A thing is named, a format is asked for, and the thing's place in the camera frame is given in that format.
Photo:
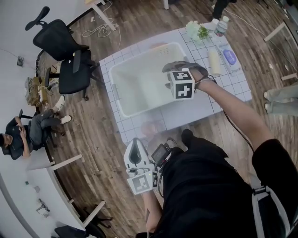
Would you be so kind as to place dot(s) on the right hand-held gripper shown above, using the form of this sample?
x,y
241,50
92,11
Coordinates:
x,y
182,86

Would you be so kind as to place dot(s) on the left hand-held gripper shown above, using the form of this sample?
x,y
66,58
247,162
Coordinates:
x,y
142,181

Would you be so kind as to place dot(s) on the white plastic basket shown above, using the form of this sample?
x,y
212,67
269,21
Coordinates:
x,y
139,86

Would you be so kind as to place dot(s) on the person's right forearm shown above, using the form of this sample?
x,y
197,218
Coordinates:
x,y
232,111

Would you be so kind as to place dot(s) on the person's left forearm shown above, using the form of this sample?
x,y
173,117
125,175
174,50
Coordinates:
x,y
152,211

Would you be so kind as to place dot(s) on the person's right hand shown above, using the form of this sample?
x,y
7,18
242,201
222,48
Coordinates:
x,y
200,75

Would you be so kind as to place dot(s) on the black waist device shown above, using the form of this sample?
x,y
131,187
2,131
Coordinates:
x,y
160,154

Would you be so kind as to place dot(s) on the cream cylinder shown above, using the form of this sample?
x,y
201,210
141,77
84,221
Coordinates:
x,y
214,61

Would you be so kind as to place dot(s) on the person's shoe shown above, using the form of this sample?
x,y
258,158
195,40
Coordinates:
x,y
171,143

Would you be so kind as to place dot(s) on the white wipes packet purple label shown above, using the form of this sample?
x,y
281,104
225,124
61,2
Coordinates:
x,y
230,58

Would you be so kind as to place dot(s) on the clear water bottle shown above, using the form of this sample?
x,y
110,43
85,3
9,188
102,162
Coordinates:
x,y
221,28

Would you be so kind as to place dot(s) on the person's black clothing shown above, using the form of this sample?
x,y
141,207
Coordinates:
x,y
205,197

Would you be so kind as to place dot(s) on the wooden desk white legs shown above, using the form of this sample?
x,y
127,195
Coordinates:
x,y
102,14

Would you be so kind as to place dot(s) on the black office chair with headrest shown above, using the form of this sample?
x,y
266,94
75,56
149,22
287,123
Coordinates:
x,y
69,74

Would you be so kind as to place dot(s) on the small metal tool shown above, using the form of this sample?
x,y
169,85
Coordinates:
x,y
43,208

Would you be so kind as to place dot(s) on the glass-top desk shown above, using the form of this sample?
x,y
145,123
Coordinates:
x,y
286,41

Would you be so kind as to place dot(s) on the white power strip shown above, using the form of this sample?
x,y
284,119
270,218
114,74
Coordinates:
x,y
42,94

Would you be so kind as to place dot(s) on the wall socket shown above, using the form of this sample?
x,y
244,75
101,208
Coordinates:
x,y
20,61

